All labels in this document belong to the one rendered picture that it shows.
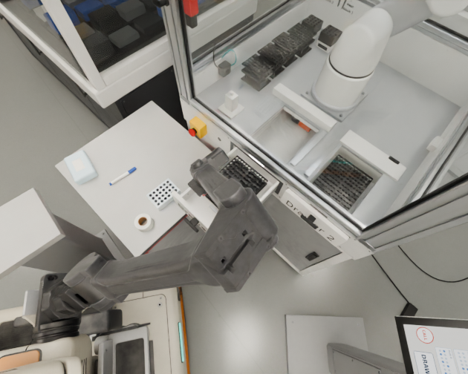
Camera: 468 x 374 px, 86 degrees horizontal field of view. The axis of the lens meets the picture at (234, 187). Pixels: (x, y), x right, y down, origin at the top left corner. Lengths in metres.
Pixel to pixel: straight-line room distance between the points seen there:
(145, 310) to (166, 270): 1.21
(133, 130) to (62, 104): 1.54
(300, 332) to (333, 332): 0.21
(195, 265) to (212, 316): 1.49
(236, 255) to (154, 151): 1.03
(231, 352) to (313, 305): 0.61
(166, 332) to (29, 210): 0.89
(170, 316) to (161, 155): 0.87
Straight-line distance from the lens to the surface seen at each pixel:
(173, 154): 1.28
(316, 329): 1.89
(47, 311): 0.70
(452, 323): 0.98
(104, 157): 1.37
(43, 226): 1.34
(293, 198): 1.02
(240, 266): 0.34
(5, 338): 1.26
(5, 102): 3.19
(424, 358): 1.01
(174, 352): 1.58
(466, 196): 0.69
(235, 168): 1.06
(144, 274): 0.44
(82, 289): 0.61
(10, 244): 1.40
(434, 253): 2.42
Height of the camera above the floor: 1.82
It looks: 65 degrees down
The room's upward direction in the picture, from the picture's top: 5 degrees clockwise
